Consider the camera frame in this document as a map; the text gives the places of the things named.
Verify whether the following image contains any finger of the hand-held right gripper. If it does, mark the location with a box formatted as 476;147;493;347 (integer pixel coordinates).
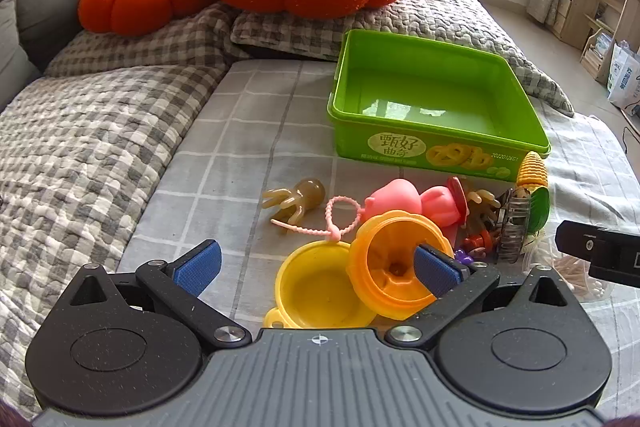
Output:
555;219;640;290

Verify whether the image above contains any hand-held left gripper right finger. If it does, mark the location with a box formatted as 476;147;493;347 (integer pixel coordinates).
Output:
384;243;581;353

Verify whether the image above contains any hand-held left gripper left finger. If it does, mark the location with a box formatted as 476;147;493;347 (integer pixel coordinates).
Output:
70;239;252;351

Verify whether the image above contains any cotton swab container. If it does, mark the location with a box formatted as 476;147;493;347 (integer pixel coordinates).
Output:
520;237;616;304

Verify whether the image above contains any orange toy lid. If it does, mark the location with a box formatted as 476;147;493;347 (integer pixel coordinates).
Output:
348;213;456;320

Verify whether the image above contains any pink pig toy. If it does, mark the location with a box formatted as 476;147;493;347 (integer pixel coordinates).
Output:
362;177;470;248

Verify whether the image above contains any toy corn cob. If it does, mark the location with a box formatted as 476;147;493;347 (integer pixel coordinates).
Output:
515;151;551;234

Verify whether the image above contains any yellow toy pot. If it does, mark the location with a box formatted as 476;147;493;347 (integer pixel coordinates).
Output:
262;241;378;330

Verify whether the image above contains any amber toy octopus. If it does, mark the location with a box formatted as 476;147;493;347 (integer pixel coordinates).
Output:
262;177;327;226
462;187;502;233

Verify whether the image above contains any green plastic box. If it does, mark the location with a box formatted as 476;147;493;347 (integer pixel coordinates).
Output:
327;29;552;182

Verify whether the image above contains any small red toy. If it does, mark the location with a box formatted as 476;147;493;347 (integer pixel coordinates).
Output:
462;229;499;254

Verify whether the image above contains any clear hair claw clip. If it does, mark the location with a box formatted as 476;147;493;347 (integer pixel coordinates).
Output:
495;187;534;264

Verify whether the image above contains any grey grid bed sheet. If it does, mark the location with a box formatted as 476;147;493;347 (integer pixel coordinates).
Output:
115;57;640;413

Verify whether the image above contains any grey checked quilt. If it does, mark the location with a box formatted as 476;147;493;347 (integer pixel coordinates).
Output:
0;64;227;410

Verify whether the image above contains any white paper bag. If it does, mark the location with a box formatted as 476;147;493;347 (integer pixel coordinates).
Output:
607;41;640;108

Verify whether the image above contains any grey checked pillow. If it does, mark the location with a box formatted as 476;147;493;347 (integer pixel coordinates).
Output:
230;0;576;118
44;2;242;78

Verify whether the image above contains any wooden shelf unit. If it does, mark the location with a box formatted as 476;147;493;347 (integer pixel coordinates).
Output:
555;0;640;84

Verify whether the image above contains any pink silicone cord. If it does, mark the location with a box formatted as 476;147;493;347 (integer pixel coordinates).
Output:
270;195;373;242

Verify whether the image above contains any black floor cable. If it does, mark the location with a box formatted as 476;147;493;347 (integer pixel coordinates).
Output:
621;104;640;154

